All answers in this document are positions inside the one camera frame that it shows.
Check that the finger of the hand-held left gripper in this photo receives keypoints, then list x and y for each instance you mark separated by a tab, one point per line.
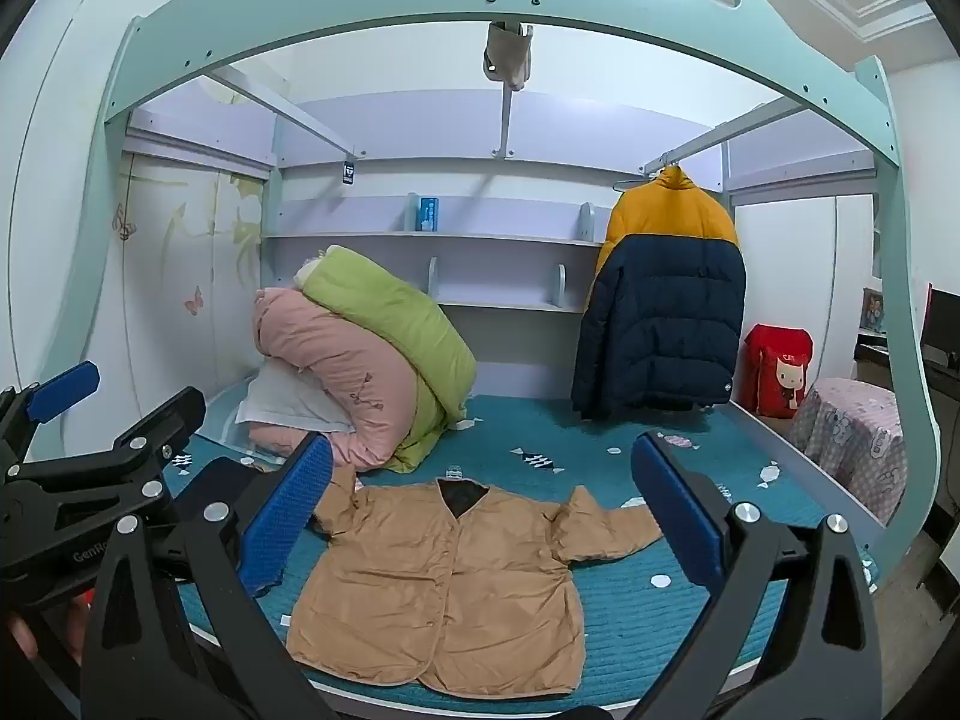
161	420
64	390

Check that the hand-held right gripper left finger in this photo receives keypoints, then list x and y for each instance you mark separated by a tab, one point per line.
289	517

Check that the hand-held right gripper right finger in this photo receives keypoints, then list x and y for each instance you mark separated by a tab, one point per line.
675	502

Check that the tan quilted jacket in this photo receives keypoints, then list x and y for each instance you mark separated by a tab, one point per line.
450	585

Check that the person's left hand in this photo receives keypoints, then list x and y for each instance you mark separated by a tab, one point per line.
20	637

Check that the light blue striped pillow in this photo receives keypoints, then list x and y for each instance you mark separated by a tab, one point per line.
225	427

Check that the white pillow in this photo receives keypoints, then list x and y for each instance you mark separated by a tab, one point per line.
285	401

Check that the teal candy-print bed mat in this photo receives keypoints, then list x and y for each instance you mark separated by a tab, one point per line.
570	435

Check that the red cartoon bag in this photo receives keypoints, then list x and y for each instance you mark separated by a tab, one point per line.
776	382

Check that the pink quilt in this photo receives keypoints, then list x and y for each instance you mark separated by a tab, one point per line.
337	360

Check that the pink patterned cloth-covered stool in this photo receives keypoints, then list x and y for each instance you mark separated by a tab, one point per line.
847	435

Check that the navy and yellow puffer jacket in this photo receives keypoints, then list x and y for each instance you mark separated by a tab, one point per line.
660	315

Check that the green quilt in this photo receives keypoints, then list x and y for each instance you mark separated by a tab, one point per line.
390	307

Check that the dark desk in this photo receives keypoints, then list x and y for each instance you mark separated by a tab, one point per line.
874	367

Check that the small hanging tag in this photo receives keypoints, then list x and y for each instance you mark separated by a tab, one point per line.
349	174

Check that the black monitor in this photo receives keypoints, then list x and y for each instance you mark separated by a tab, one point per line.
941	330

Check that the small blue box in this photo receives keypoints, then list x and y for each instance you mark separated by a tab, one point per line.
428	214

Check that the grey hanging cloth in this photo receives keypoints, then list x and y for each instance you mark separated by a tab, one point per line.
506	52

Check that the picture frame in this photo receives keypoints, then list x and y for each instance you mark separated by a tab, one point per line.
872	311

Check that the lilac wall shelf unit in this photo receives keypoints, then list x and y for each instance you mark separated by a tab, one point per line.
495	251

